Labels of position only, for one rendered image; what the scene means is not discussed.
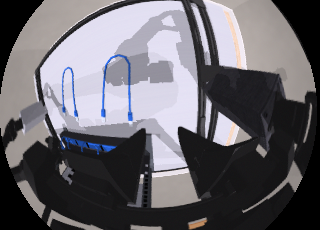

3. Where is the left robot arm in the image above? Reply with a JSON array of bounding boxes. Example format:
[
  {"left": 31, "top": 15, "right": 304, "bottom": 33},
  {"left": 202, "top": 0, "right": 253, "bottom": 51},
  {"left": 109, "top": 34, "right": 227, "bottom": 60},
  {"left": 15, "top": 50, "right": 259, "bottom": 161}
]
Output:
[{"left": 2, "top": 118, "right": 60, "bottom": 183}]

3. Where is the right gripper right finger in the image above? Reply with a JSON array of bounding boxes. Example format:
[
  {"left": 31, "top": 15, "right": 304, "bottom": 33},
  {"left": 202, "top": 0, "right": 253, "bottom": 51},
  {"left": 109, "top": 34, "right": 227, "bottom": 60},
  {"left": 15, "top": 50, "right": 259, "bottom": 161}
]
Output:
[{"left": 177, "top": 126, "right": 260, "bottom": 199}]

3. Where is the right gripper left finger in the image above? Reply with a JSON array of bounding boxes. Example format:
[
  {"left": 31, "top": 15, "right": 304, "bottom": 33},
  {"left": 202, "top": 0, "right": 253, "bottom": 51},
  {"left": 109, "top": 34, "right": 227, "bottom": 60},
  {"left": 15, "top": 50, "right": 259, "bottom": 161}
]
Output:
[{"left": 63, "top": 128, "right": 146, "bottom": 205}]

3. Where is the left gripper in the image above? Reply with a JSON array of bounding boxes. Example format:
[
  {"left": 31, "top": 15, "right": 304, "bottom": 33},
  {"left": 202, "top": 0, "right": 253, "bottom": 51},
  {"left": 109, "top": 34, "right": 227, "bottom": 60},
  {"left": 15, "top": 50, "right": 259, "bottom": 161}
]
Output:
[{"left": 53, "top": 147, "right": 72, "bottom": 168}]

